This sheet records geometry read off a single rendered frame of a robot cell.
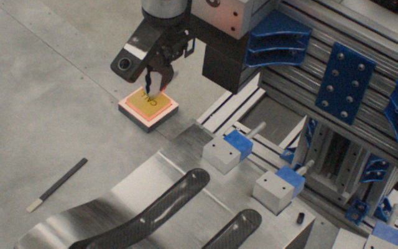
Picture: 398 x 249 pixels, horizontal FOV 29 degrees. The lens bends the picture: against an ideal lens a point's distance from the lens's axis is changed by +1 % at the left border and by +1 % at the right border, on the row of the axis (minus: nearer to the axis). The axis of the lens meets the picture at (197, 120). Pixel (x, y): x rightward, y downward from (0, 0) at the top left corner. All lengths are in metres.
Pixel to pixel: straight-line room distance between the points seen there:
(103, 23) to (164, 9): 1.57
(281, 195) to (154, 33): 0.33
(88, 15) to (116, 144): 1.47
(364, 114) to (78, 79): 0.56
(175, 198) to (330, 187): 0.78
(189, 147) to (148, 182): 0.10
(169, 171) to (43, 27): 0.49
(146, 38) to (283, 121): 1.05
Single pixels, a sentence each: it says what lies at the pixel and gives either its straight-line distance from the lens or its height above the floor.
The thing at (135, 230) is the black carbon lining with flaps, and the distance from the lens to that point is 1.17.
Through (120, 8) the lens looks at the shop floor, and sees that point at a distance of 2.83.
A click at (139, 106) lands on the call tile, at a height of 0.83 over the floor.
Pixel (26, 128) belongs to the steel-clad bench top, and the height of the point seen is 0.80.
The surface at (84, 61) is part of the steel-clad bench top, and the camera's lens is 1.50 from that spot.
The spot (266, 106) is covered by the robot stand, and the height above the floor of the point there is 0.21.
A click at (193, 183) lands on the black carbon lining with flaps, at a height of 0.88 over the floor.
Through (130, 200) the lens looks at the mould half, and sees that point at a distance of 1.19.
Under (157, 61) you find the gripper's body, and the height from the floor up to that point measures 0.95.
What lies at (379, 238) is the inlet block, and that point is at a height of 0.88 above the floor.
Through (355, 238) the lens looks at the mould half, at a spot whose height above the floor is 0.86.
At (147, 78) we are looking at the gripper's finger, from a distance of 1.36.
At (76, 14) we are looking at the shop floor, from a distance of 2.81.
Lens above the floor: 1.87
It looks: 49 degrees down
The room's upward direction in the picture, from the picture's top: 8 degrees clockwise
